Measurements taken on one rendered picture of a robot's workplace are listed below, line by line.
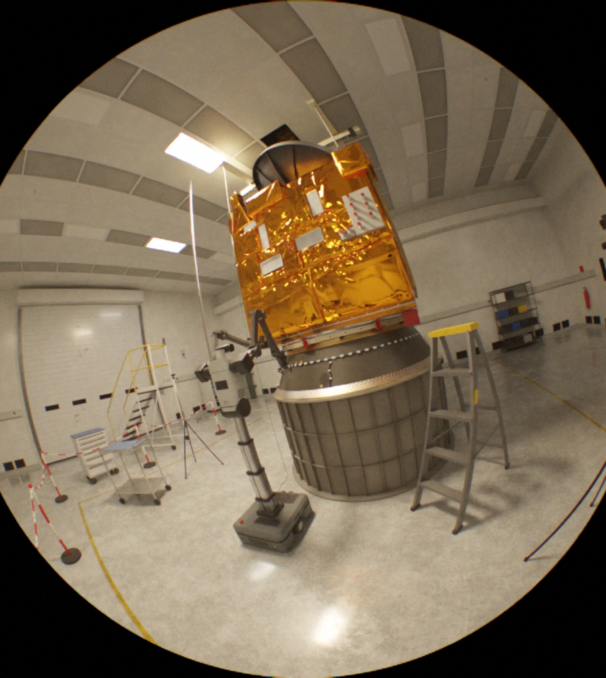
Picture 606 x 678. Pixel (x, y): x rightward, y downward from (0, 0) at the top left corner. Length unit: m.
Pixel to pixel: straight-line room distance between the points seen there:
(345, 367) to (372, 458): 0.92
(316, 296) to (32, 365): 8.01
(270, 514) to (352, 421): 1.12
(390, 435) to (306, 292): 1.64
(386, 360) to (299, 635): 2.29
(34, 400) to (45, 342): 1.74
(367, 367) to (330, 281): 0.91
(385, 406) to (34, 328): 8.84
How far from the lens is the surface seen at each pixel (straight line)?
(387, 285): 2.12
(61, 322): 8.62
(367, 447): 2.23
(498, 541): 2.05
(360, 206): 2.40
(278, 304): 2.57
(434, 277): 7.77
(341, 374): 2.11
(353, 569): 1.96
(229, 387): 1.76
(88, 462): 5.25
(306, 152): 3.30
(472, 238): 8.36
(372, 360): 2.13
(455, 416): 1.75
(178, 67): 3.79
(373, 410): 2.10
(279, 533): 2.04
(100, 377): 8.41
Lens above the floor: 1.63
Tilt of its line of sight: 2 degrees up
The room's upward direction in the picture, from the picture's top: 14 degrees counter-clockwise
